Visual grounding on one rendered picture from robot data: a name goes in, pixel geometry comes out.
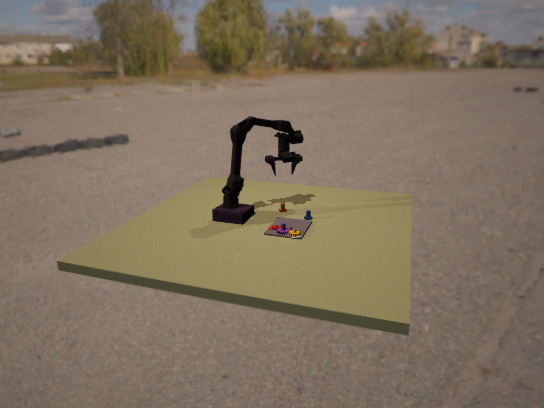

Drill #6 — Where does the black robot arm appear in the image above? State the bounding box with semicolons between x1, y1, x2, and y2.
222;116;304;209

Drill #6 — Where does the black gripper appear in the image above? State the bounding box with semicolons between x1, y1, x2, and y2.
265;145;303;175

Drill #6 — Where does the purple gear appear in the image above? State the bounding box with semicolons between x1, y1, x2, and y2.
276;223;290;235

